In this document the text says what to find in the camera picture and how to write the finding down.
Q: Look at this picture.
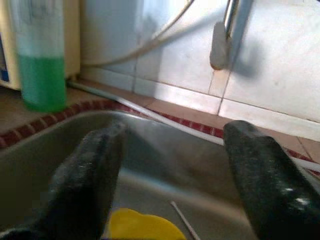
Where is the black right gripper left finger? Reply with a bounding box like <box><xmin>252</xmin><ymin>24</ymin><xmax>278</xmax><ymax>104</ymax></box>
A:
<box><xmin>32</xmin><ymin>122</ymin><xmax>127</xmax><ymax>240</ymax></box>

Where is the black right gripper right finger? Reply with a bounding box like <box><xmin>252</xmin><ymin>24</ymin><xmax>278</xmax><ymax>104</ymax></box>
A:
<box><xmin>222</xmin><ymin>120</ymin><xmax>320</xmax><ymax>240</ymax></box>

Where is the yellow plastic bowl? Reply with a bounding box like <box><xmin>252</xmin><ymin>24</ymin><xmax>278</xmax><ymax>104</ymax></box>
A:
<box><xmin>109</xmin><ymin>208</ymin><xmax>187</xmax><ymax>240</ymax></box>

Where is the stainless steel sink basin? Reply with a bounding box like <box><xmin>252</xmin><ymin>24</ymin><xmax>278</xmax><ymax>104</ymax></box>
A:
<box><xmin>0</xmin><ymin>111</ymin><xmax>276</xmax><ymax>240</ymax></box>

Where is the thin white stick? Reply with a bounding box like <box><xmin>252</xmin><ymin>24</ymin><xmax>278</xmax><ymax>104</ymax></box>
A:
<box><xmin>170</xmin><ymin>201</ymin><xmax>201</xmax><ymax>240</ymax></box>

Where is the green dish soap bottle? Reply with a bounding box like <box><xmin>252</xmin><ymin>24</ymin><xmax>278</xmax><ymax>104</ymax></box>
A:
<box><xmin>13</xmin><ymin>0</ymin><xmax>68</xmax><ymax>113</ymax></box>

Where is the metal faucet pipe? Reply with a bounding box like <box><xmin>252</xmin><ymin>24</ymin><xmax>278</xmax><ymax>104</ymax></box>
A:
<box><xmin>209</xmin><ymin>0</ymin><xmax>254</xmax><ymax>71</ymax></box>

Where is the cream water ionizer machine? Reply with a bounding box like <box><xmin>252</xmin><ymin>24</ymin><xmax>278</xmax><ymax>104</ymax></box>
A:
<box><xmin>0</xmin><ymin>0</ymin><xmax>82</xmax><ymax>91</ymax></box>

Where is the straight white hose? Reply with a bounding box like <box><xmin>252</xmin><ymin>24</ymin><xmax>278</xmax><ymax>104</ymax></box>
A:
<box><xmin>66</xmin><ymin>81</ymin><xmax>320</xmax><ymax>173</ymax></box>

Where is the curved white hose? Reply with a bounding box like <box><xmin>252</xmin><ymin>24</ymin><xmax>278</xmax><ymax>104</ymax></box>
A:
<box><xmin>82</xmin><ymin>0</ymin><xmax>196</xmax><ymax>67</ymax></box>

